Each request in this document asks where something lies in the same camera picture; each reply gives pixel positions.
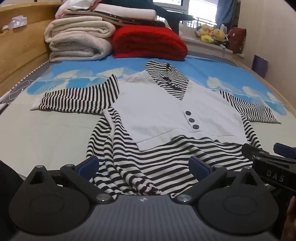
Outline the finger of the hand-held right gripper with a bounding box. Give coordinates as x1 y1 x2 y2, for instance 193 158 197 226
241 143 271 161
273 143 296 160

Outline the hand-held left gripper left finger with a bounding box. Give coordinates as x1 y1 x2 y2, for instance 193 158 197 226
26 155 112 205

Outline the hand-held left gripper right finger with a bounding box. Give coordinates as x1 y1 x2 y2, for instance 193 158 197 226
171 156 267 205

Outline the black white striped shirt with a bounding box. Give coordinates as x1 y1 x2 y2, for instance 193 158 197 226
30 60 281 195

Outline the person's right hand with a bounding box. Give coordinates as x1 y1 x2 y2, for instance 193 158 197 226
284 196 296 241

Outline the blue white patterned bed sheet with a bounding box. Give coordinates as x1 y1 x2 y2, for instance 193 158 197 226
0 54 296 186

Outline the dark red bag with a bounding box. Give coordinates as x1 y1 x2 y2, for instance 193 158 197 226
228 26 246 53

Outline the white windowsill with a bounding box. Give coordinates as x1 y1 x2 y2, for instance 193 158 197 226
179 34 245 57

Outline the yellow plush toy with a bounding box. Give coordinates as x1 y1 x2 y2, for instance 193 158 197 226
213 28 226 42
196 24 215 43

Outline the folded cream quilt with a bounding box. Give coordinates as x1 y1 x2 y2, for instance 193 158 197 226
44 17 116 62

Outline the folded red blanket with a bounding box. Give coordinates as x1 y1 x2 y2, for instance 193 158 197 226
112 25 188 61

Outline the blue curtain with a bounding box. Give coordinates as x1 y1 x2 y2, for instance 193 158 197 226
215 0 241 29

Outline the window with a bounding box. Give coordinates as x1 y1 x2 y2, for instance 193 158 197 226
153 0 219 29

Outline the dark patterned folded cloth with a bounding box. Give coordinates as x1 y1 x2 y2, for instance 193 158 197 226
92 10 166 28

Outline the dark teal plush shark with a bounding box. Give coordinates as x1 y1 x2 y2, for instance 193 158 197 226
120 0 195 35

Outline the white folded bedding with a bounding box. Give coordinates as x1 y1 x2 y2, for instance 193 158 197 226
55 0 157 21

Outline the clear plastic bag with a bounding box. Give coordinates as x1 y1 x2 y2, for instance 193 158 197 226
2 15 28 32

